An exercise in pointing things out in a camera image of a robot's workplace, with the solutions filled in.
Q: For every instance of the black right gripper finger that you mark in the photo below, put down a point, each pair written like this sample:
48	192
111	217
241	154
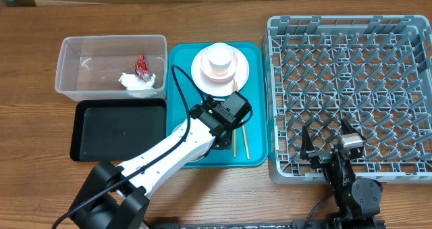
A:
307	146
348	129

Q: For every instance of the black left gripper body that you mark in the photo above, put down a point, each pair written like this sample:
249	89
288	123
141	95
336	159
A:
227	143

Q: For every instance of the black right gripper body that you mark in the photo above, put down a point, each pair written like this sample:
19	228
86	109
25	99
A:
320	158

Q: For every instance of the red snack wrapper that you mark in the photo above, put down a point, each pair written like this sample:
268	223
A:
140	69

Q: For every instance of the white napkin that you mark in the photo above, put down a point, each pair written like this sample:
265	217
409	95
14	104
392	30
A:
134	83

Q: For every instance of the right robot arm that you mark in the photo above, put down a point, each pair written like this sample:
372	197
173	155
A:
357	199

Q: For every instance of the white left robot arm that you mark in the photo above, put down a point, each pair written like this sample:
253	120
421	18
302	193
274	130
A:
118	196

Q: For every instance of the grey dishwasher rack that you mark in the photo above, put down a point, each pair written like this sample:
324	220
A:
373	71

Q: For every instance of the teal serving tray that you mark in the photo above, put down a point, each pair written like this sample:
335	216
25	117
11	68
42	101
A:
182	55

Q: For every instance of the right wooden chopstick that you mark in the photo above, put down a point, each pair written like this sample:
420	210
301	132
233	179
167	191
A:
243	129

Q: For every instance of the white round plate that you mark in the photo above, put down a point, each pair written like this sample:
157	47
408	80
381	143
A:
220	85

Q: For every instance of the pink shallow bowl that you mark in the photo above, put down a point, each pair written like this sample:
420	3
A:
217	73

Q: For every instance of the white cup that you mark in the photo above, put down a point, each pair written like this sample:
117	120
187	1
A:
220	56

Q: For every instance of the black rectangular tray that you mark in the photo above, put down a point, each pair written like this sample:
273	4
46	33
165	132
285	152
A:
116	129

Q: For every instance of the clear plastic storage bin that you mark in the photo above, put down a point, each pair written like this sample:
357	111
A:
89	67

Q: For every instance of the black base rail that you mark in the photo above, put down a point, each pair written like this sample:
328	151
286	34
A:
295	224

